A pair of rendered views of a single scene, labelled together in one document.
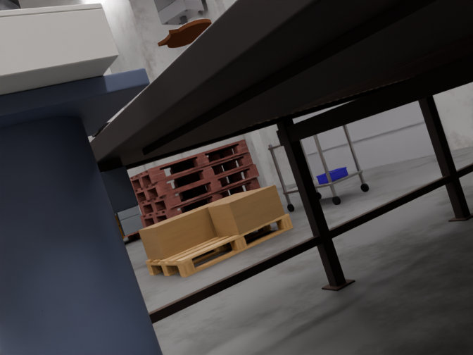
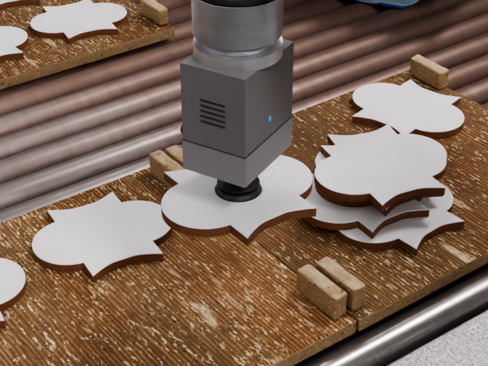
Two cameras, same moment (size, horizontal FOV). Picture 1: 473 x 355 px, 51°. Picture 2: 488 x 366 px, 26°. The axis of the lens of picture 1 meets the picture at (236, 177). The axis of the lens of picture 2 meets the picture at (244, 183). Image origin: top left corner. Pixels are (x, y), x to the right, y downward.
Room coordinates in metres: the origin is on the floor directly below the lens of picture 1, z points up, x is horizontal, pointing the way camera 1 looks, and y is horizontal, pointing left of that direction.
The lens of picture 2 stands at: (1.27, 0.80, 1.59)
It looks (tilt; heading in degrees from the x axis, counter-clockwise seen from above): 33 degrees down; 262
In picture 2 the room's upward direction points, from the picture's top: straight up
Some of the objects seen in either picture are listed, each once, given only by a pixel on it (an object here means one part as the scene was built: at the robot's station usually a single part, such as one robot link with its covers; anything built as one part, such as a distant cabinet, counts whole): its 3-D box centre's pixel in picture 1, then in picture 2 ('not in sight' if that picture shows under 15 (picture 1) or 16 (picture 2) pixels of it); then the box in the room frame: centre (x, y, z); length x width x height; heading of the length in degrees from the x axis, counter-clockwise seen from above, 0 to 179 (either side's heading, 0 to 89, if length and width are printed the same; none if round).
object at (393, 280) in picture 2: not in sight; (389, 176); (0.95, -0.20, 0.93); 0.41 x 0.35 x 0.02; 28
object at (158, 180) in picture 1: (199, 196); not in sight; (6.00, 0.50, 0.48); 1.32 x 0.90 x 0.96; 121
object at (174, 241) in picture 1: (214, 229); not in sight; (4.50, 0.35, 0.21); 1.18 x 0.81 x 0.43; 125
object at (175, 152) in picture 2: not in sight; (184, 165); (1.19, -0.23, 0.95); 0.06 x 0.02 x 0.03; 118
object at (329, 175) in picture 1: (317, 162); not in sight; (5.35, -0.89, 0.45); 0.95 x 0.55 x 0.89; 38
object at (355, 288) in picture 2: not in sight; (340, 283); (1.06, 0.01, 0.95); 0.06 x 0.02 x 0.03; 118
